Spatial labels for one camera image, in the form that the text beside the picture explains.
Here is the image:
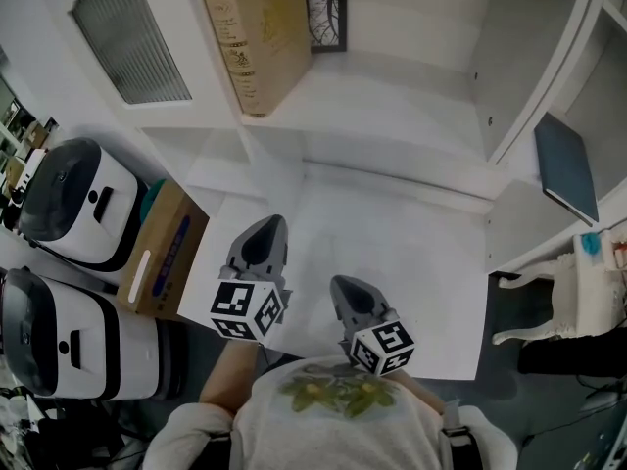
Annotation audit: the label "dark blue thin book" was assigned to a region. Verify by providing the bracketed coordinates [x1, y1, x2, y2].
[532, 111, 600, 227]

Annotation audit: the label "black framed picture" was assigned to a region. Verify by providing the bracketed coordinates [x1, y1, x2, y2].
[303, 0, 349, 54]

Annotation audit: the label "white frosted glass cabinet door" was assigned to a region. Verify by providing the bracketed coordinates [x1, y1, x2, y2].
[36, 0, 221, 126]

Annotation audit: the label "teal fluffy item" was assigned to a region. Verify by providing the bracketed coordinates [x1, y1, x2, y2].
[580, 231, 603, 257]

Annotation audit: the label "white black-topped service robot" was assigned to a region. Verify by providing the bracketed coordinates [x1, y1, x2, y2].
[0, 266, 185, 401]
[17, 137, 151, 273]

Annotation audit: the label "white ornate dressing table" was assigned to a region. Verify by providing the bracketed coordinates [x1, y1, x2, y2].
[491, 225, 627, 347]

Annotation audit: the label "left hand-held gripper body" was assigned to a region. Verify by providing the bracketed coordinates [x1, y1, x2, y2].
[209, 266, 294, 345]

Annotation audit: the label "person's left forearm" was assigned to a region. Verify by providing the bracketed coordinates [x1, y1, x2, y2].
[198, 338, 261, 415]

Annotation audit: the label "teal round object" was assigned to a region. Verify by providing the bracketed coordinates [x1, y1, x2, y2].
[139, 178, 168, 224]

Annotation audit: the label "white floral t-shirt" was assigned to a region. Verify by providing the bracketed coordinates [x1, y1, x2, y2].
[146, 354, 518, 470]

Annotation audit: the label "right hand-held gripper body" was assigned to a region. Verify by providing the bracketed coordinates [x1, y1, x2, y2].
[338, 312, 416, 377]

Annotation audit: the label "person's right forearm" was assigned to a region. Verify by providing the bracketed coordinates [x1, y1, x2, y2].
[391, 372, 447, 415]

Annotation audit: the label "background storage shelves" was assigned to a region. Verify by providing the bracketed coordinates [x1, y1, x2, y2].
[0, 75, 60, 224]

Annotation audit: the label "black harness strap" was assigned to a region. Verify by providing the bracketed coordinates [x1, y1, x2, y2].
[440, 399, 486, 470]
[205, 431, 236, 470]

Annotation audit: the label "thick tan hardcover book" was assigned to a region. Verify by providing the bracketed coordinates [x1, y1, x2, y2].
[200, 0, 314, 118]

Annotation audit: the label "brown cardboard box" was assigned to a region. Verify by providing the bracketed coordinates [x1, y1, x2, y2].
[116, 178, 211, 321]

